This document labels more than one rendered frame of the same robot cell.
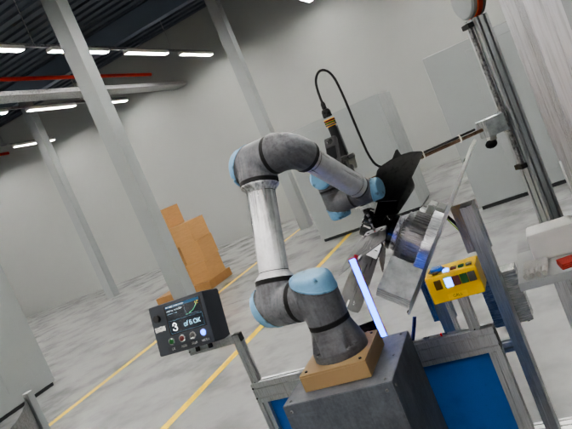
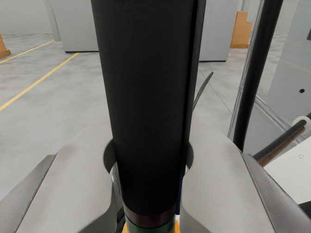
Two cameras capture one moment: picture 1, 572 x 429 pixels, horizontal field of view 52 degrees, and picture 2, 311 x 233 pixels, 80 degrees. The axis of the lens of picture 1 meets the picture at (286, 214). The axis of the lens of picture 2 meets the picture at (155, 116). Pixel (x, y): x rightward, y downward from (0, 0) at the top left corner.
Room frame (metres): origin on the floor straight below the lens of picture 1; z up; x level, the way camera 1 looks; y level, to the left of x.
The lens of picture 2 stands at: (2.17, -0.26, 1.56)
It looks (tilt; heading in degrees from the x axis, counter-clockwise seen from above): 32 degrees down; 334
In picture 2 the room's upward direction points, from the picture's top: 1 degrees counter-clockwise
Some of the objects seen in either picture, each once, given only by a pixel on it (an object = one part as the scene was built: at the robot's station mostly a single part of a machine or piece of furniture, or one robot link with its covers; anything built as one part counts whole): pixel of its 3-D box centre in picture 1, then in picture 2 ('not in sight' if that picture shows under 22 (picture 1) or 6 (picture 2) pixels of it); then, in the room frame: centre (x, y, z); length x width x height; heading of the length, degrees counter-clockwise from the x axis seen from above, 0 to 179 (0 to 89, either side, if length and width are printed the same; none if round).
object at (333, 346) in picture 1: (334, 334); not in sight; (1.53, 0.00, 1.10); 0.15 x 0.15 x 0.10
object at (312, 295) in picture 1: (315, 294); not in sight; (1.53, 0.01, 1.21); 0.13 x 0.12 x 0.14; 53
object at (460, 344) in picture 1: (365, 366); not in sight; (1.95, -0.05, 0.82); 0.90 x 0.04 x 0.08; 65
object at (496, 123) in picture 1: (493, 125); not in sight; (2.34, -0.91, 1.38); 0.10 x 0.07 x 0.08; 100
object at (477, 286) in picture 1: (456, 281); not in sight; (1.78, -0.41, 1.02); 0.16 x 0.10 x 0.11; 65
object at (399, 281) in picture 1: (399, 281); not in sight; (2.17, -0.30, 0.98); 0.20 x 0.16 x 0.20; 65
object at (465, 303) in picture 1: (467, 310); not in sight; (1.78, -0.41, 0.92); 0.03 x 0.03 x 0.12; 65
